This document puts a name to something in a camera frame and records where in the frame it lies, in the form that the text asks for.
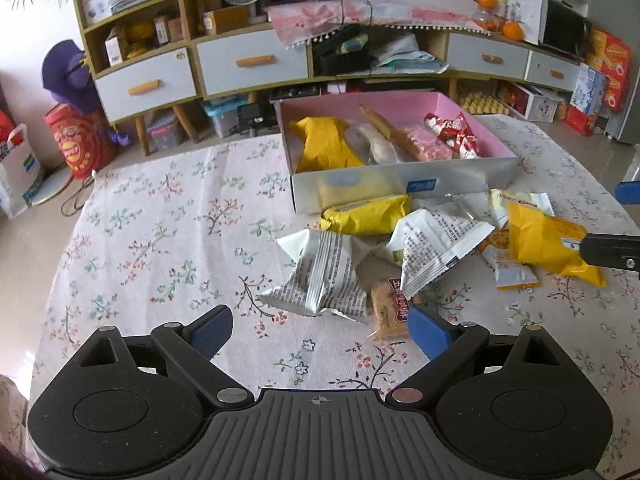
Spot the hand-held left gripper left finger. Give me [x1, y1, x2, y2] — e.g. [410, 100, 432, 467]
[67, 305, 253, 409]

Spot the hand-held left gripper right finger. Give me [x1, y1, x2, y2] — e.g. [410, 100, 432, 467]
[385, 305, 574, 409]

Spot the brown red-label biscuit packet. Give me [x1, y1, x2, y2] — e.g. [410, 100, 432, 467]
[370, 280, 426, 343]

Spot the large yellow snack packet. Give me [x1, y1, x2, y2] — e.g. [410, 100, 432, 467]
[506, 201, 608, 289]

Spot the white printed snack packet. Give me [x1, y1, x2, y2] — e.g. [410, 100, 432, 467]
[391, 208, 496, 302]
[256, 228, 370, 322]

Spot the cream packet with red band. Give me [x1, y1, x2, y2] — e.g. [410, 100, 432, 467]
[489, 188, 554, 231]

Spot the orange and white biscuit packet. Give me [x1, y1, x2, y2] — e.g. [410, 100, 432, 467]
[479, 230, 542, 292]

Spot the silver foil snack packet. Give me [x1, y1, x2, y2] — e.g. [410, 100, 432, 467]
[417, 191, 493, 222]

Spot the yellow blue-circle biscuit packet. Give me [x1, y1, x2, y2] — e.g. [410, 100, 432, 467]
[320, 194, 412, 237]

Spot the silver box with pink inside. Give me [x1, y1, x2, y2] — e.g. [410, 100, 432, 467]
[274, 91, 518, 215]

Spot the red foil snack packet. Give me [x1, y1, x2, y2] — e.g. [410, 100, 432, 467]
[424, 112, 468, 137]
[446, 130, 482, 160]

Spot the pink snack packet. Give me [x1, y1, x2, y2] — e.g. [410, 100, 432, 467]
[400, 125, 451, 162]

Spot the tan snack packet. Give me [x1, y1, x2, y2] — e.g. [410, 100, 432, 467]
[359, 104, 418, 162]

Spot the grey appliance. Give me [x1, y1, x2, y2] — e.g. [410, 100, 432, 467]
[604, 95, 640, 147]

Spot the small red box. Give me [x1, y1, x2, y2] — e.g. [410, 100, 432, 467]
[564, 104, 599, 137]

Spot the blue and white carton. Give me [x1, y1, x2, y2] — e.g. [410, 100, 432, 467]
[570, 62, 609, 114]

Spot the white and red box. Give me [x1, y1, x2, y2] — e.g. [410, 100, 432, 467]
[497, 81, 565, 122]

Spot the red and yellow gift box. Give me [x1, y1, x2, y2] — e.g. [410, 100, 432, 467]
[589, 27, 632, 112]

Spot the yellow egg tray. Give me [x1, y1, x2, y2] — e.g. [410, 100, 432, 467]
[459, 92, 510, 117]

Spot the white microwave oven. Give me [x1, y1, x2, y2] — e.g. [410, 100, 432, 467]
[539, 0, 594, 59]

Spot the clear storage container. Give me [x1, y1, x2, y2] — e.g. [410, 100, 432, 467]
[146, 112, 187, 152]

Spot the round white floor disc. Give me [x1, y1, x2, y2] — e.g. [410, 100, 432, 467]
[29, 164, 72, 207]

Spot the teal storage box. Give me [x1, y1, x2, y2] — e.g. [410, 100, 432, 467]
[201, 96, 253, 139]

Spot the glass bowl of oranges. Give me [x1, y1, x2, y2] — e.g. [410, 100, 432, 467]
[472, 10, 505, 32]

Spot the red round drum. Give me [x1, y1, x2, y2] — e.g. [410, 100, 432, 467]
[44, 102, 119, 180]

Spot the low wooden cabinet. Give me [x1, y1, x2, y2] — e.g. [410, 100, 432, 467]
[192, 22, 583, 111]

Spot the white shopping bag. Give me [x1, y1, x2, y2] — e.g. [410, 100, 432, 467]
[0, 122, 46, 219]

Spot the wide white drawer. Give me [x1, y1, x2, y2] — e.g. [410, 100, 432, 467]
[196, 30, 310, 97]

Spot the pile of loose papers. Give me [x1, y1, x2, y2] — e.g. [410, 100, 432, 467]
[372, 32, 449, 75]

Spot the tall cabinet white drawer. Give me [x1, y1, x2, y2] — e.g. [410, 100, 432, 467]
[94, 47, 197, 123]

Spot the black case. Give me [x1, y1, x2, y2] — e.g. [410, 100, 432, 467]
[312, 27, 375, 78]

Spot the red gift bag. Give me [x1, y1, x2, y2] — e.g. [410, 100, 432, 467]
[0, 110, 16, 153]

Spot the purple plush toy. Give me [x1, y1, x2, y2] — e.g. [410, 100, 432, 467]
[41, 39, 103, 115]

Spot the small white carton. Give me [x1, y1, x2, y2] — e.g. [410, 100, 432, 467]
[104, 35, 125, 67]

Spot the pink cloth with pompoms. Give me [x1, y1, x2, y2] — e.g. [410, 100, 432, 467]
[264, 0, 493, 50]

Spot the tall wooden shelf cabinet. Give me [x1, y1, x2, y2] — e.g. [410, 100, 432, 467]
[71, 0, 206, 157]

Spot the white box with dark print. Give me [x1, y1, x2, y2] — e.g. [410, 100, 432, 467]
[80, 0, 113, 25]

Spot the black floor cable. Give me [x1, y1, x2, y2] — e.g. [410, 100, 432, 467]
[60, 172, 97, 217]

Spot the white drawer with small handle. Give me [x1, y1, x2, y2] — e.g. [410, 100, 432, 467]
[446, 32, 531, 80]

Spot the black power cable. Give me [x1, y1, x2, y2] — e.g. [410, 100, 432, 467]
[339, 0, 376, 27]

